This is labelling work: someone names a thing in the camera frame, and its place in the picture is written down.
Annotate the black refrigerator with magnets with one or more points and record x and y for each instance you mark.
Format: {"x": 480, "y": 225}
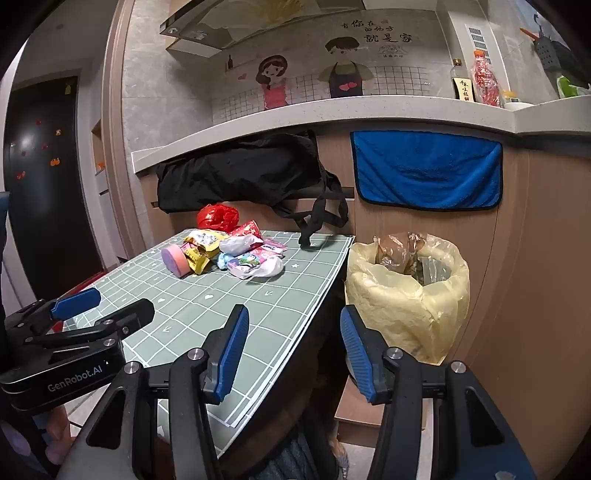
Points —
{"x": 48, "y": 215}

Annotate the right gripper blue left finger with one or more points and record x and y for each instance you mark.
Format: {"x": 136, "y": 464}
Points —
{"x": 200, "y": 377}

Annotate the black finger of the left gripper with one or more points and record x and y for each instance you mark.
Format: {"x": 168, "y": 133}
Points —
{"x": 124, "y": 316}

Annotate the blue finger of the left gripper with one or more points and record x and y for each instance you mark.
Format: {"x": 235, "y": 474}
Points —
{"x": 45, "y": 314}

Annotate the trash bin with yellow bag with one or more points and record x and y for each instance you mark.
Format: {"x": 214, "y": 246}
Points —
{"x": 423, "y": 320}

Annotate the range hood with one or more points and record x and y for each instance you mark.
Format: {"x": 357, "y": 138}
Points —
{"x": 206, "y": 28}

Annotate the blue white wrapper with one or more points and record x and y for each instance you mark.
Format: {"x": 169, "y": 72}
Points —
{"x": 222, "y": 260}

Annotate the black bag with straps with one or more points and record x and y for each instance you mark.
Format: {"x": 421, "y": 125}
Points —
{"x": 282, "y": 171}

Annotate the kleenex tissue pack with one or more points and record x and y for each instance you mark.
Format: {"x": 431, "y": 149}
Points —
{"x": 256, "y": 265}

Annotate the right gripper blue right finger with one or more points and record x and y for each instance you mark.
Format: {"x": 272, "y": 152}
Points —
{"x": 390, "y": 377}

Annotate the clear bottle yellow label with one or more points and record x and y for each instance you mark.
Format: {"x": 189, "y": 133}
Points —
{"x": 462, "y": 82}

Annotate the blue hanging towel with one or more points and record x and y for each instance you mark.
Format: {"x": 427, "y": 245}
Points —
{"x": 427, "y": 171}

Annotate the hanging kitchen utensil holder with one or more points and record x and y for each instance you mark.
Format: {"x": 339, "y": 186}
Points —
{"x": 558, "y": 61}

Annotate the person's left hand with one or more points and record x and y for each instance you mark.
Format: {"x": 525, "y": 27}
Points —
{"x": 60, "y": 439}

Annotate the bottle with red contents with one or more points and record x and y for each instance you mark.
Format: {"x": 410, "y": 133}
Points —
{"x": 485, "y": 83}

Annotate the red soda can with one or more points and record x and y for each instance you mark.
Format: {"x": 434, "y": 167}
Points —
{"x": 218, "y": 217}

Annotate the pink round sponge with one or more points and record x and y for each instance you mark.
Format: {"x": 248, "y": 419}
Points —
{"x": 175, "y": 261}

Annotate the red snack wrapper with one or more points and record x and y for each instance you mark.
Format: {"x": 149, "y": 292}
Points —
{"x": 249, "y": 228}

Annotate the white kitchen countertop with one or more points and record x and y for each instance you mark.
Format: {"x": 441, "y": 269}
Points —
{"x": 564, "y": 116}

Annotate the pink heart lollipop wrapper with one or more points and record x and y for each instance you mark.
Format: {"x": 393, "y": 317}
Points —
{"x": 274, "y": 247}

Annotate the green grid table mat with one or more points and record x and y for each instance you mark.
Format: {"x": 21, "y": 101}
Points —
{"x": 281, "y": 310}

